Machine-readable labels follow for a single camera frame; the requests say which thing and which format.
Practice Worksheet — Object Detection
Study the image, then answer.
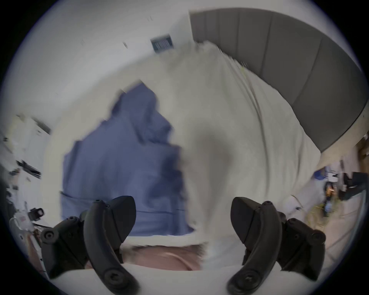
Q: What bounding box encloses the bed with beige sheet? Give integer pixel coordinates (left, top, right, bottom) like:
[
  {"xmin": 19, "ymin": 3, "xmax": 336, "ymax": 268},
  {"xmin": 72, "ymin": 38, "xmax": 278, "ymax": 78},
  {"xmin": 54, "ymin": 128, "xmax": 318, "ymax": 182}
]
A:
[{"xmin": 42, "ymin": 40, "xmax": 322, "ymax": 271}]

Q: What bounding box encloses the dark blue shirt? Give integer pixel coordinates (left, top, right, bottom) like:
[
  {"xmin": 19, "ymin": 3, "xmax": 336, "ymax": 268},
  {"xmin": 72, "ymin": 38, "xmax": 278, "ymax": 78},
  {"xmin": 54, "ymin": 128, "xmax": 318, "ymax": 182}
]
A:
[{"xmin": 60, "ymin": 82, "xmax": 195, "ymax": 237}]

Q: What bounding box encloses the grey padded headboard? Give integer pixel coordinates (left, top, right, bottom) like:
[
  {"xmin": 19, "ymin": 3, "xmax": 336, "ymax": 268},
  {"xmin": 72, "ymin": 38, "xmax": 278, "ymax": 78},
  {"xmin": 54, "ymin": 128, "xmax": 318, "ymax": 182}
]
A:
[{"xmin": 189, "ymin": 7, "xmax": 369, "ymax": 153}]

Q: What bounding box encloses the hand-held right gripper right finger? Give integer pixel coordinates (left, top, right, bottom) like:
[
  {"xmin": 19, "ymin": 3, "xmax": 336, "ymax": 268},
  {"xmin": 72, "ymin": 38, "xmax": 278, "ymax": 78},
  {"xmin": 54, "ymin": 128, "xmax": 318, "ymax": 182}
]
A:
[{"xmin": 227, "ymin": 197, "xmax": 326, "ymax": 295}]

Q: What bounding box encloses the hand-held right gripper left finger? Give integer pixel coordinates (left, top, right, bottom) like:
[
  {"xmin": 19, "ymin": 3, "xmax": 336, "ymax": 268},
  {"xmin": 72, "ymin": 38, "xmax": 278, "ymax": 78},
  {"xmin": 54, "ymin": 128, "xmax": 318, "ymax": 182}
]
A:
[{"xmin": 40, "ymin": 196, "xmax": 140, "ymax": 295}]

